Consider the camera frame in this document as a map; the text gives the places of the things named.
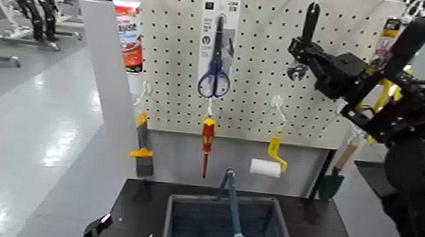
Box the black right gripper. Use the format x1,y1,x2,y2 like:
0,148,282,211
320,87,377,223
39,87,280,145
284,35,374,105

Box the black adjustable wrench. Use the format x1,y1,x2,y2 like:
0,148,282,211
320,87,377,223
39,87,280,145
285,0,322,84

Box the blue grey plastic crate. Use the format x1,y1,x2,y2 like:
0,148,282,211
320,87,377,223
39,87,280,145
162,189,301,237

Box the white perforated pegboard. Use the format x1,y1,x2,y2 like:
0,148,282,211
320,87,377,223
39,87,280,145
113,0,408,155

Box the yellow grey scraper brush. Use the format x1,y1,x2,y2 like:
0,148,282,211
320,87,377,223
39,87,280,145
127,109,159,179

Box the grey panel below pegboard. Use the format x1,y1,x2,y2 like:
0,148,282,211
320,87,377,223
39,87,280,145
142,129,330,200

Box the yellow pliers in package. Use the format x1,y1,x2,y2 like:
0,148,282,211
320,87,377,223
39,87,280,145
364,15,413,116

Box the blue scissors on white card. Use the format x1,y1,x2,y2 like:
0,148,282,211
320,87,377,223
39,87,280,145
194,0,241,101

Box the red yellow screwdriver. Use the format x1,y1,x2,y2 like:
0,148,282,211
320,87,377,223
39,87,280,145
198,117,216,180

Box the grey partition panel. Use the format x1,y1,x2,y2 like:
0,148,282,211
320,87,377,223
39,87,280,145
16,0,160,237

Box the red white sealant tube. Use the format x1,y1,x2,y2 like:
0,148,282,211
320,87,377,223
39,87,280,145
106,0,149,74

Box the blue crate carry handle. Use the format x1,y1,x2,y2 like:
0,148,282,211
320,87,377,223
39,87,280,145
212,167,251,237

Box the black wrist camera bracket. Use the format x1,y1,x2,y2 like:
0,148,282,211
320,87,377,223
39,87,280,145
339,9,425,127

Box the black frame post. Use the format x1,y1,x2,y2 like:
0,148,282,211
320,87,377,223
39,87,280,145
308,147,338,202

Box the yellow handled white paint roller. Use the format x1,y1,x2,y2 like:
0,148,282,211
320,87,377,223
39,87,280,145
249,128,291,179

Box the wooden handled green trowel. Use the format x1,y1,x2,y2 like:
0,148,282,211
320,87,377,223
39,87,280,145
317,137,360,203

